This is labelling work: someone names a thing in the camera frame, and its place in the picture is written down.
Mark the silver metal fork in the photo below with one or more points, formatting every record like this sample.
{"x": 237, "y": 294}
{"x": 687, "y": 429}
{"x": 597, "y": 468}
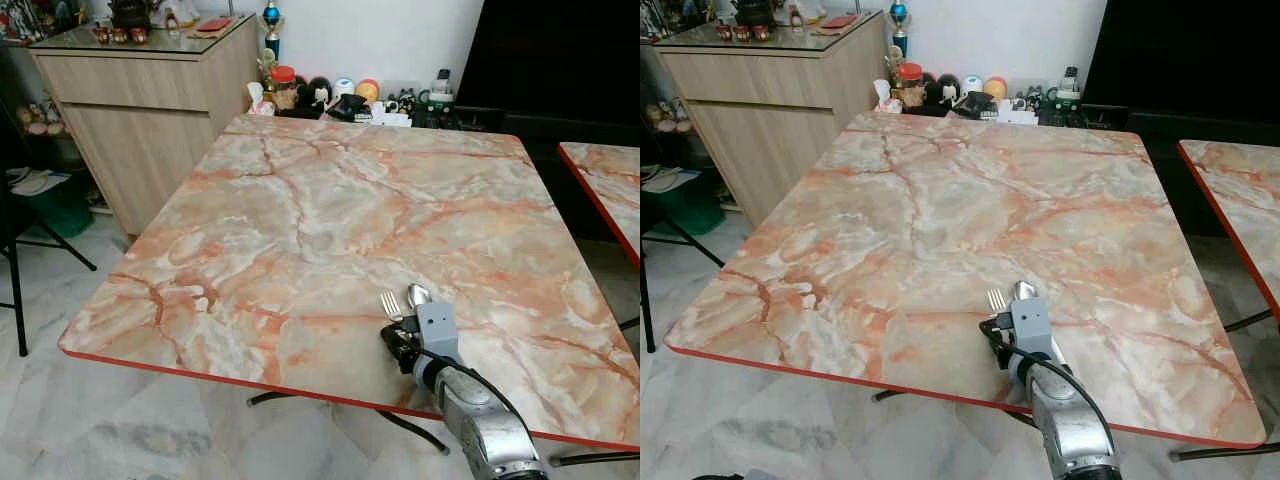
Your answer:
{"x": 997, "y": 302}
{"x": 391, "y": 307}

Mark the silver metal spoon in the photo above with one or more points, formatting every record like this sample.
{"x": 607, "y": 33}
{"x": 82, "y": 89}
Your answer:
{"x": 1023, "y": 292}
{"x": 418, "y": 297}

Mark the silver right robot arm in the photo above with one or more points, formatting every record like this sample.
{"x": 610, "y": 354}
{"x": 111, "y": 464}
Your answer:
{"x": 1075, "y": 425}
{"x": 490, "y": 425}

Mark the white paper stack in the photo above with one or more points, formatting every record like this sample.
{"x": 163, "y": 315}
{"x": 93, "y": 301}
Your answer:
{"x": 1017, "y": 116}
{"x": 392, "y": 118}

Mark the orange round ball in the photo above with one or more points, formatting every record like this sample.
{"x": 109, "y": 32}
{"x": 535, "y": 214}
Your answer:
{"x": 995, "y": 88}
{"x": 368, "y": 90}

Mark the black round ball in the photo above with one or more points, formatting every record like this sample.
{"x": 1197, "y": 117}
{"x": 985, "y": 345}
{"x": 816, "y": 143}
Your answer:
{"x": 941, "y": 90}
{"x": 319, "y": 92}

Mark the white and blue ball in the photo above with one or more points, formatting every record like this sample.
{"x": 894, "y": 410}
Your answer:
{"x": 971, "y": 85}
{"x": 344, "y": 88}

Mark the red-lidded glass jar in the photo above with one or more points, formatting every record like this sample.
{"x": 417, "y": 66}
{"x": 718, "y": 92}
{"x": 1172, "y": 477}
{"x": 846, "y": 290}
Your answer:
{"x": 910, "y": 85}
{"x": 285, "y": 88}

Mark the light wooden cabinet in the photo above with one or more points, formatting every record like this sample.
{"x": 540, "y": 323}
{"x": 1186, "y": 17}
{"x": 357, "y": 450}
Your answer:
{"x": 140, "y": 120}
{"x": 770, "y": 115}

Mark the green storage box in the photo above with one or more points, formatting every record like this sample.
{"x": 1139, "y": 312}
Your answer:
{"x": 60, "y": 205}
{"x": 695, "y": 205}

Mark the blue and gold trophy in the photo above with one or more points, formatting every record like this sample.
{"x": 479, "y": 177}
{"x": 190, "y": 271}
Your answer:
{"x": 898, "y": 16}
{"x": 271, "y": 18}

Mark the black television screen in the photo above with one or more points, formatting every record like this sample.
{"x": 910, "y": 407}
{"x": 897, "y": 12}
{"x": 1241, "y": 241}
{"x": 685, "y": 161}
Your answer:
{"x": 1180, "y": 50}
{"x": 550, "y": 50}

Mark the red flat case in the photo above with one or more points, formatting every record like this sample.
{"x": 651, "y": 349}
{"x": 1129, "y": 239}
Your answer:
{"x": 213, "y": 24}
{"x": 839, "y": 21}

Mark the dark metal teapot ornament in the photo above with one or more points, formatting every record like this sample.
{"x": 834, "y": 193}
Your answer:
{"x": 131, "y": 14}
{"x": 757, "y": 12}

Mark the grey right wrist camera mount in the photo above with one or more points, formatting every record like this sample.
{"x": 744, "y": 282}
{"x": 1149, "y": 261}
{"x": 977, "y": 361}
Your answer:
{"x": 1030, "y": 325}
{"x": 437, "y": 328}

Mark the black metal table frame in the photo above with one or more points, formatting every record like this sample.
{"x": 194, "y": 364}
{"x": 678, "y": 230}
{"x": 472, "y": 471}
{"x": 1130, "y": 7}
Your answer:
{"x": 1250, "y": 320}
{"x": 420, "y": 432}
{"x": 1220, "y": 450}
{"x": 630, "y": 322}

